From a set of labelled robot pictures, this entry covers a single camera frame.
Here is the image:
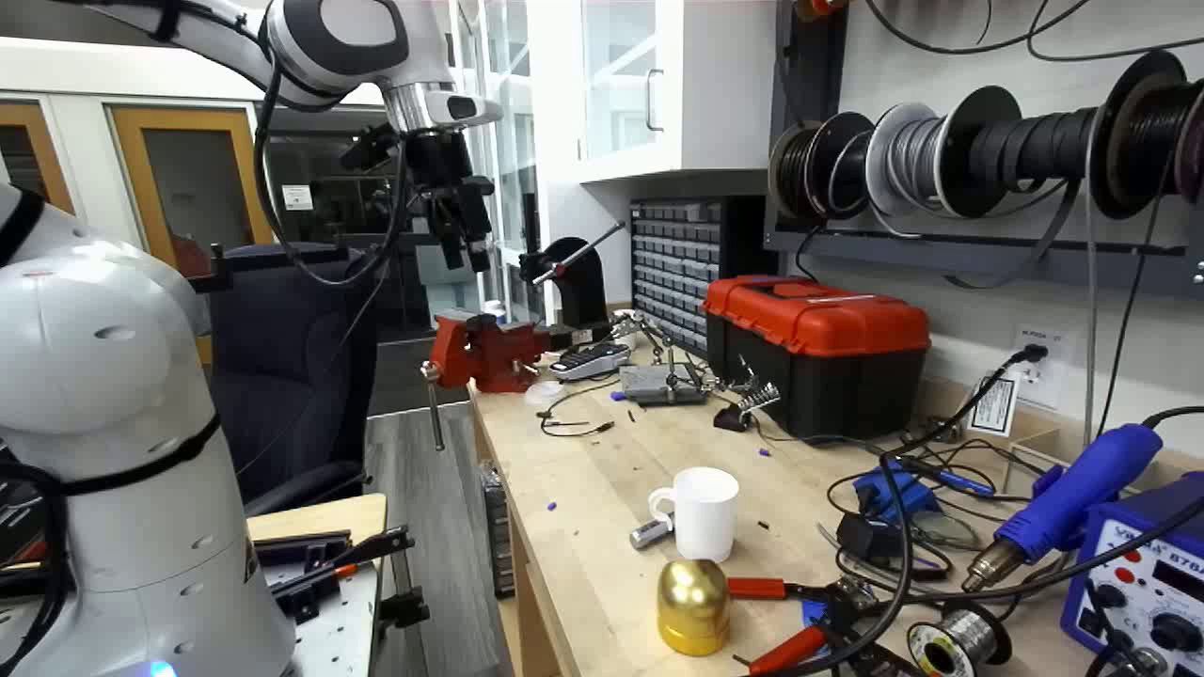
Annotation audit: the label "blue soldering station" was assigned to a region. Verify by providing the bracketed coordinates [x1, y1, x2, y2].
[1062, 472, 1204, 677]

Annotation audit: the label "red bench vise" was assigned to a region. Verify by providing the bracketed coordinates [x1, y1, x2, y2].
[420, 316, 544, 395]

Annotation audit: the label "black wire spool right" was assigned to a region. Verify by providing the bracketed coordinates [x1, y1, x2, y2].
[1086, 49, 1204, 218]

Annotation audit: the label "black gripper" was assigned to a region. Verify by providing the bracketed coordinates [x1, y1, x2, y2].
[403, 133, 491, 270]

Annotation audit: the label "solder wire spool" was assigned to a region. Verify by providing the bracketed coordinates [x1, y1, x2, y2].
[908, 611, 1013, 677]

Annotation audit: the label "red black toolbox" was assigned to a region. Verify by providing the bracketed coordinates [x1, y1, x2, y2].
[702, 274, 930, 440]

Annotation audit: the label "blue connector cable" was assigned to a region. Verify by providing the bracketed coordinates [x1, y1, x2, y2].
[855, 455, 999, 526]

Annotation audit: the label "wall power outlet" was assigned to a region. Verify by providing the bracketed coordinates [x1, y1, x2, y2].
[1017, 327, 1062, 388]

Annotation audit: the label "silver black marker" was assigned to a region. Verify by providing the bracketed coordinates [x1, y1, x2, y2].
[628, 519, 674, 554]

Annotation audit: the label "gold tip cleaner holder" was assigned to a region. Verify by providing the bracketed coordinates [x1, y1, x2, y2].
[653, 559, 729, 658]

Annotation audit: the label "black office chair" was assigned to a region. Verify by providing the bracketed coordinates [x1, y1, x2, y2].
[206, 246, 376, 512]

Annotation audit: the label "white wire spool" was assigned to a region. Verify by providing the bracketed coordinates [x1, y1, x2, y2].
[866, 101, 943, 215]

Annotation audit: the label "blue hot air gun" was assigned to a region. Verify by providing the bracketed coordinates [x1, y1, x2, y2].
[963, 425, 1162, 589]

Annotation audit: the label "white wall cabinet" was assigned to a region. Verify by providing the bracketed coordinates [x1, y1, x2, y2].
[579, 0, 776, 186]

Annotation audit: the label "black wire spool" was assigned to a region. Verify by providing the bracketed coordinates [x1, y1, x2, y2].
[766, 113, 872, 221]
[1086, 49, 1204, 218]
[934, 88, 1094, 218]

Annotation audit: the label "helping hands tool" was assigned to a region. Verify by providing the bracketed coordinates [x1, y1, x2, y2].
[712, 361, 778, 433]

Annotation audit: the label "small parts drawer cabinet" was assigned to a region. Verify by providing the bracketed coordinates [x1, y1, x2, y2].
[628, 197, 778, 352]

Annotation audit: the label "black wire spool middle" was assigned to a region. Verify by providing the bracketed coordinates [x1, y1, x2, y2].
[934, 88, 1094, 218]

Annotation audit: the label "red handled pliers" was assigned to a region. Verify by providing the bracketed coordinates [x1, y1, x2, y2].
[726, 577, 859, 677]

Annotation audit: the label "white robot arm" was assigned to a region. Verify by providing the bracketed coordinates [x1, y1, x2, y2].
[0, 0, 497, 677]

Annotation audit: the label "black wire spool left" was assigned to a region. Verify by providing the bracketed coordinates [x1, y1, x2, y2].
[766, 113, 872, 221]

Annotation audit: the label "white mug cup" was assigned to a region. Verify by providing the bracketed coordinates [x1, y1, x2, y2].
[645, 465, 740, 564]

